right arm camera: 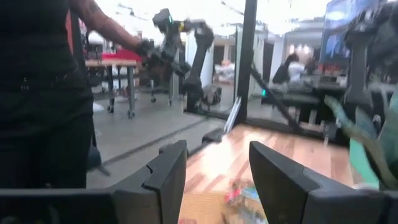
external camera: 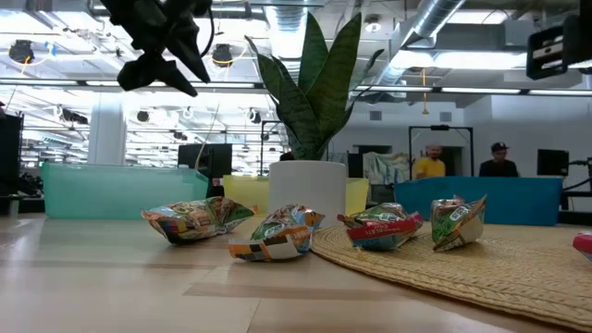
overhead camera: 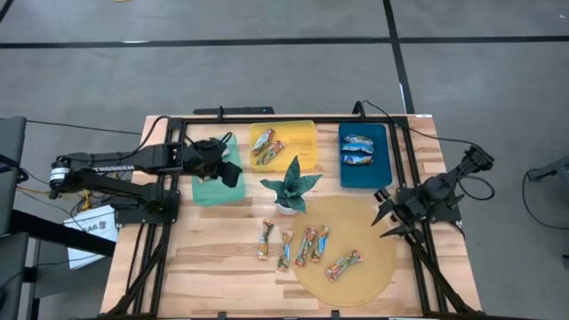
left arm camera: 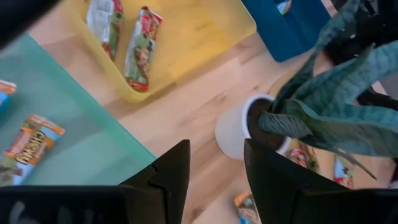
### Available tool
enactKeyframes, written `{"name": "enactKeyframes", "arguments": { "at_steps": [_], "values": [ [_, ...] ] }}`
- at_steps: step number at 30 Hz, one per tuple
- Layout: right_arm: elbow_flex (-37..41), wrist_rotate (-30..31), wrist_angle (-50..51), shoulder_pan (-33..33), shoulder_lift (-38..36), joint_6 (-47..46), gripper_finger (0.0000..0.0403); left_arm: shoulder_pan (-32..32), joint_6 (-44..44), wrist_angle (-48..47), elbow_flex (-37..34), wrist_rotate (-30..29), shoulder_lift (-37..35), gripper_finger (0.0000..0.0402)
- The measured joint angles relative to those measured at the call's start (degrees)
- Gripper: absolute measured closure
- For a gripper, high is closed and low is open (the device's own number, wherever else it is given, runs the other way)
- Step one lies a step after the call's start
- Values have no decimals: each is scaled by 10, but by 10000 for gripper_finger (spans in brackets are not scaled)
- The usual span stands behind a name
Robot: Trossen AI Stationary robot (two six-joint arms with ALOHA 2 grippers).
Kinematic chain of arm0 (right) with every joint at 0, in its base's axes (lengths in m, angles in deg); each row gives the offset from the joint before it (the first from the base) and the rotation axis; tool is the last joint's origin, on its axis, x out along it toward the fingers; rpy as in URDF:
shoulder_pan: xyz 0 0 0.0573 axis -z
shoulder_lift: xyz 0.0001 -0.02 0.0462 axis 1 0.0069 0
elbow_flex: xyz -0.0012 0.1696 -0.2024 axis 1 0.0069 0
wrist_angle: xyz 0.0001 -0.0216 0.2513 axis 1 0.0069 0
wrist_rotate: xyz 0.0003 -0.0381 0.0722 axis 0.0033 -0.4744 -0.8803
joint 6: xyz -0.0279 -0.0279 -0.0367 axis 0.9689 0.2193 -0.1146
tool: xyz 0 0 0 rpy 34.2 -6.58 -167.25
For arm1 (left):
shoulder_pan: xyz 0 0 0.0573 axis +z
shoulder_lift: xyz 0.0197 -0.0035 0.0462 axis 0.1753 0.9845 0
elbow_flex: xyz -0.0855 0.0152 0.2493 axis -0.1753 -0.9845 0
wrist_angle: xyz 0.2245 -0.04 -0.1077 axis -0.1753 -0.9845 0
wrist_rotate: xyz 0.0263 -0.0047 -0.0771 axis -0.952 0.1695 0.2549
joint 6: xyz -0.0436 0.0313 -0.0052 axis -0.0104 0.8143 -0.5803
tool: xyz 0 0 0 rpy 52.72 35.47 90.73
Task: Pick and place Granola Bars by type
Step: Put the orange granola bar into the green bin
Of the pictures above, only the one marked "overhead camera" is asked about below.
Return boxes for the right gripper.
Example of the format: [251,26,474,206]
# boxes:
[372,186,439,238]

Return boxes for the green translucent plastic bin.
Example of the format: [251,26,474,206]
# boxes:
[191,132,246,208]

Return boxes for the blue plastic bin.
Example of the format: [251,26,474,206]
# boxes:
[338,122,394,188]

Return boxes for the black power strip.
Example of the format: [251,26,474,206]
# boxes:
[193,106,276,116]

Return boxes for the round woven straw placemat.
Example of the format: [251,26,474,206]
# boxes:
[291,195,397,308]

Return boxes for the snake plant in white pot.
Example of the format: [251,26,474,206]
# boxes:
[260,155,324,217]

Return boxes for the yellow translucent plastic bin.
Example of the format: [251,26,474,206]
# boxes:
[248,119,319,173]

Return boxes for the white printed paper sheet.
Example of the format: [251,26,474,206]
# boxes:
[63,204,119,271]

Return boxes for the black metal beam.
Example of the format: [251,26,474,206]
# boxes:
[8,208,117,258]

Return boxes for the grey equipment stand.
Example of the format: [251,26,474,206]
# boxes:
[525,155,569,184]

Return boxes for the dark grey upholstered panel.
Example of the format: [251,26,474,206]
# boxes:
[0,230,31,320]

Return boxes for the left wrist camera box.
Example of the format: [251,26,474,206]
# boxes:
[219,160,244,188]

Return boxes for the black metal table frame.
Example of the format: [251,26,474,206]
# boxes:
[106,114,479,320]

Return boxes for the black cable with plug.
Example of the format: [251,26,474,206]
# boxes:
[352,100,484,150]

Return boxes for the thin black floor cable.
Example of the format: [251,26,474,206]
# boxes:
[25,119,144,134]

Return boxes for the yellow cable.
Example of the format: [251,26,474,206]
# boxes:
[17,184,92,212]

